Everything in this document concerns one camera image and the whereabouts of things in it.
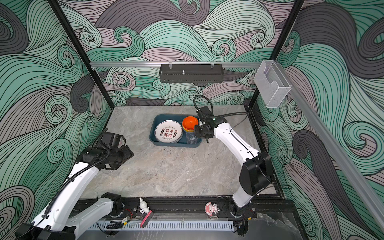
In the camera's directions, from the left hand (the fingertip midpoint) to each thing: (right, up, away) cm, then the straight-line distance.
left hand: (131, 154), depth 76 cm
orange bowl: (+30, +16, +26) cm, 43 cm away
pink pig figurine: (+41, -25, -5) cm, 48 cm away
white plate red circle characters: (+16, +10, +25) cm, 31 cm away
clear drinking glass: (+32, +5, +24) cm, 40 cm away
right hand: (+35, +10, +8) cm, 38 cm away
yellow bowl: (+31, +10, +20) cm, 38 cm away
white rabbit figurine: (+8, -25, -4) cm, 26 cm away
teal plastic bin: (+6, +19, +30) cm, 36 cm away
